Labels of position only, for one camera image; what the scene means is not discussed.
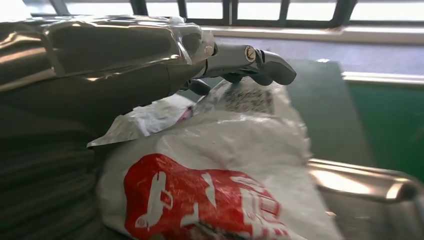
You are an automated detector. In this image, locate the grey plastic mailer package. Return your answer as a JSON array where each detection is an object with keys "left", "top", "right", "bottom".
[{"left": 86, "top": 77, "right": 346, "bottom": 240}]

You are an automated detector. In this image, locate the stainless steel scale tray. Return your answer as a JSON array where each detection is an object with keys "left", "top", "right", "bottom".
[{"left": 306, "top": 157, "right": 424, "bottom": 240}]

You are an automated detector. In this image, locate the dark window frame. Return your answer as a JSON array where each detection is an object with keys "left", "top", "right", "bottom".
[{"left": 29, "top": 0, "right": 424, "bottom": 28}]

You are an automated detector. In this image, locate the silver conveyor side rail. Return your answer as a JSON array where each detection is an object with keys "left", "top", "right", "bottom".
[{"left": 341, "top": 70, "right": 424, "bottom": 88}]

